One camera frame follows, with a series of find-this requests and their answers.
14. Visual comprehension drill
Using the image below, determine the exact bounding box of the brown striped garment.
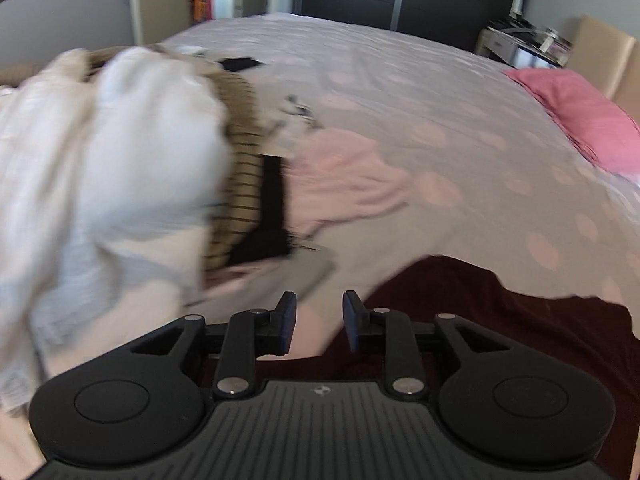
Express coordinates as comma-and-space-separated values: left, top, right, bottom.
82, 45, 267, 272

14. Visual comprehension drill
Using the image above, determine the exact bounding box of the grey garment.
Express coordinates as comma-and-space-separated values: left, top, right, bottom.
185, 249, 337, 311

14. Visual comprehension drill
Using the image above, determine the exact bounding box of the grey nightstand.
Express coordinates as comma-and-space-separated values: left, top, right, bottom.
474, 14, 574, 69

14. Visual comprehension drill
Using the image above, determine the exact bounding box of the maroon sweater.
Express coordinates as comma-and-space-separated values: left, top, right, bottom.
255, 255, 640, 480

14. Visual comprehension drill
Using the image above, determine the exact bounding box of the beige padded headboard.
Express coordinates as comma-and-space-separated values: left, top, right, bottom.
567, 15, 640, 131

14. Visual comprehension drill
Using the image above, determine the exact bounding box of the pink pillow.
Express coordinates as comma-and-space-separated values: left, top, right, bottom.
502, 67, 640, 177

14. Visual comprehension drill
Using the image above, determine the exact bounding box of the pale pink garment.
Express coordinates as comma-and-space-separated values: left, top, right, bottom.
289, 127, 412, 242

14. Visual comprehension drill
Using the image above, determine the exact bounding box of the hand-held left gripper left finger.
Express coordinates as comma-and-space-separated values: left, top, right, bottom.
129, 291, 297, 401

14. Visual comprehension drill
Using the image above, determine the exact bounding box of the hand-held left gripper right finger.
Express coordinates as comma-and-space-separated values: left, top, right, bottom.
342, 290, 508, 402

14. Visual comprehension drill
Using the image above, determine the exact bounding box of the small black garment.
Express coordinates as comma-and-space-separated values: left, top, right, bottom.
219, 56, 262, 73

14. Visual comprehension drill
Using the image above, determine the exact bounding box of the white black-patterned garment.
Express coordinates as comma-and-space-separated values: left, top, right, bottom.
270, 94, 327, 157

